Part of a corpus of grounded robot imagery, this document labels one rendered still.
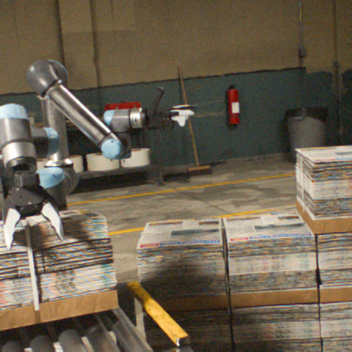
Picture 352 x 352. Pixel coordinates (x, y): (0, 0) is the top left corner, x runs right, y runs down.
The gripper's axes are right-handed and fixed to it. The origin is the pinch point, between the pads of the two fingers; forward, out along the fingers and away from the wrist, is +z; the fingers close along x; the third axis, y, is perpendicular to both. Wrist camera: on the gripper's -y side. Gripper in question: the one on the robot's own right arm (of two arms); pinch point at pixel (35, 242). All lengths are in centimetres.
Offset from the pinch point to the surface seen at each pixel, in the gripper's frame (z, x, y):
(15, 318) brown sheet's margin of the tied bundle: 12.1, 6.4, 13.9
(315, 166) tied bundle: -22, -91, 33
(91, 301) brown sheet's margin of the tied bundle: 11.6, -11.1, 13.9
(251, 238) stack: -9, -72, 52
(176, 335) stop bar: 25.8, -25.6, 1.5
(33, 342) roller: 17.1, 3.1, 18.7
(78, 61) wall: -443, -138, 555
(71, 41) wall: -464, -132, 540
